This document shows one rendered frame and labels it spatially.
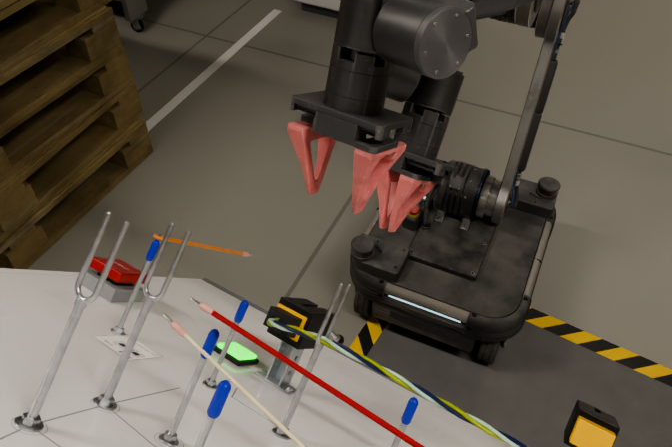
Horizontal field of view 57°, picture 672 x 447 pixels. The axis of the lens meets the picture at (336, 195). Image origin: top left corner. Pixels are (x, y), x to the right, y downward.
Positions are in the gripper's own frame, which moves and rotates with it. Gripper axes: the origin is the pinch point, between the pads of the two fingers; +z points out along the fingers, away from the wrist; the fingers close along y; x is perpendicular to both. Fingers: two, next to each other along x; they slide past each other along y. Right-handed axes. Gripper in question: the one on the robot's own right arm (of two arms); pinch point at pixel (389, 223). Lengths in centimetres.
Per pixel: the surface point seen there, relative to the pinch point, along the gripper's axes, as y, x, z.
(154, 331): -12.4, -21.4, 16.7
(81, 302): 1.0, -43.7, 4.2
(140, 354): -7.5, -27.9, 15.5
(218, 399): 11.9, -42.2, 5.4
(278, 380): -0.2, -14.2, 17.9
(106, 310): -17.5, -23.9, 16.3
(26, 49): -153, 46, 2
